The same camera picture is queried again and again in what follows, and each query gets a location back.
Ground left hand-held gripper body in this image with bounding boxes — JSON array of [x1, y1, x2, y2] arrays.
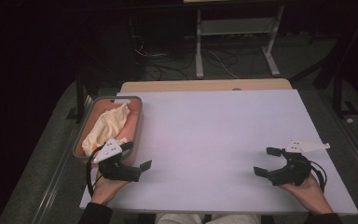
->
[[93, 137, 142, 183]]

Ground white metal stand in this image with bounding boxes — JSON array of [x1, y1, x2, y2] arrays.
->
[[195, 4, 285, 79]]

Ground person's legs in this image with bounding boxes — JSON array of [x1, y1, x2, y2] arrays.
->
[[155, 213, 262, 224]]

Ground cream yellow pants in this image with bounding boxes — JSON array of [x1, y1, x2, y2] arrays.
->
[[81, 103, 131, 158]]

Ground left hand-held gripper black cable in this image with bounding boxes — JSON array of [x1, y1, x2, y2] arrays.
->
[[86, 145, 105, 198]]

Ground tangle of floor cables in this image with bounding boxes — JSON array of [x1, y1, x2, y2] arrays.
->
[[131, 34, 241, 81]]

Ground black metal stand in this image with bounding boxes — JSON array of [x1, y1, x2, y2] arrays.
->
[[66, 60, 91, 123], [312, 8, 358, 119]]

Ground hand-held gripper black cable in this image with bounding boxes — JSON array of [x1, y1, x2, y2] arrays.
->
[[86, 145, 105, 198], [310, 161, 328, 193]]

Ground person's right hand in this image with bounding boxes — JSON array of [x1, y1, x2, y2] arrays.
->
[[278, 174, 334, 215]]

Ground wooden table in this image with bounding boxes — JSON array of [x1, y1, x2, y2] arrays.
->
[[119, 77, 294, 93]]

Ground pink plastic basket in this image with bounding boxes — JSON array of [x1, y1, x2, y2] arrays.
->
[[72, 95, 144, 166]]

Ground right hand-held gripper black cable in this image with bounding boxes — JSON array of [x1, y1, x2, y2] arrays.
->
[[310, 161, 328, 193]]

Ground person's left hand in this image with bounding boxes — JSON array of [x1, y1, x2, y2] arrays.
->
[[90, 175, 131, 205]]

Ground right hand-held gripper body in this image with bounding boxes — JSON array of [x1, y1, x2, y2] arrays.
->
[[268, 138, 331, 187]]

